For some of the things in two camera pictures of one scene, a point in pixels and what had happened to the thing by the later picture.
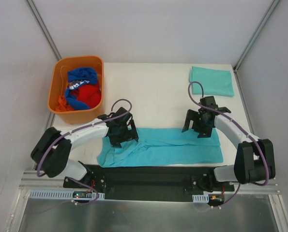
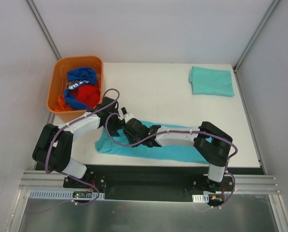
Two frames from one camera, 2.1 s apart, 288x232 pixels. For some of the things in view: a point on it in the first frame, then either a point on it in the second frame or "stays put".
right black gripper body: [199, 124] to [129, 133]
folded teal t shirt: [216, 82] stays put
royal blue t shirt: [77, 78] stays put
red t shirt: [89, 94] stays put
